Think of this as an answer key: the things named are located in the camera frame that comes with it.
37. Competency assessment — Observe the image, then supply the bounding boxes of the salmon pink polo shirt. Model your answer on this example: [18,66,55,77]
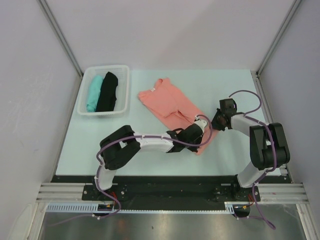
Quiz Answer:
[138,77,219,156]

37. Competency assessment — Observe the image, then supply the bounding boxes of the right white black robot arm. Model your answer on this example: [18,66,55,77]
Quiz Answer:
[211,108,291,201]

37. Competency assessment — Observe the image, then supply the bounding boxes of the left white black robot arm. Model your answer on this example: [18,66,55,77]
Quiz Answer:
[93,120,206,200]

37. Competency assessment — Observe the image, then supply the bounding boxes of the rolled black t shirt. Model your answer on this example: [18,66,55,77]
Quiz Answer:
[95,72,118,112]

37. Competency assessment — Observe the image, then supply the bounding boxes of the white plastic basket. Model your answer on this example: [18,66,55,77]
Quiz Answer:
[77,65,130,117]

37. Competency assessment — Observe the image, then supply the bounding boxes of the rolled teal t shirt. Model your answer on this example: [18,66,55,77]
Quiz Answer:
[86,75,104,113]

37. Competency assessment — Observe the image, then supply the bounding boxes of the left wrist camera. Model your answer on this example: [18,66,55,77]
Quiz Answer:
[194,117,208,133]

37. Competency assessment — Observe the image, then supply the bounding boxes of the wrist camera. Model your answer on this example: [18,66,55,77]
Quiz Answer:
[219,98,237,116]
[194,117,208,133]

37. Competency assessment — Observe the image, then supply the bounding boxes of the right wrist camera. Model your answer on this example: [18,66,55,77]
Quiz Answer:
[219,98,237,116]

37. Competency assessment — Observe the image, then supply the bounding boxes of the right aluminium corner post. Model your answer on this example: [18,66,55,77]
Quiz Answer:
[255,0,303,76]

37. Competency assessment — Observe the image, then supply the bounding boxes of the aluminium corner post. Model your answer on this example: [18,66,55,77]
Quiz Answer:
[36,0,84,78]
[255,0,303,76]

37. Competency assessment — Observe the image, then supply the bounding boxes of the white slotted cable duct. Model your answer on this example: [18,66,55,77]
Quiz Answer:
[46,201,236,215]

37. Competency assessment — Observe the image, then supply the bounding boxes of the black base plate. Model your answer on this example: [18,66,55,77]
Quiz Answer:
[51,172,293,211]

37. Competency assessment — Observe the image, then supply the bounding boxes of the left aluminium corner post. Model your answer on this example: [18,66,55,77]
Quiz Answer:
[36,0,84,78]

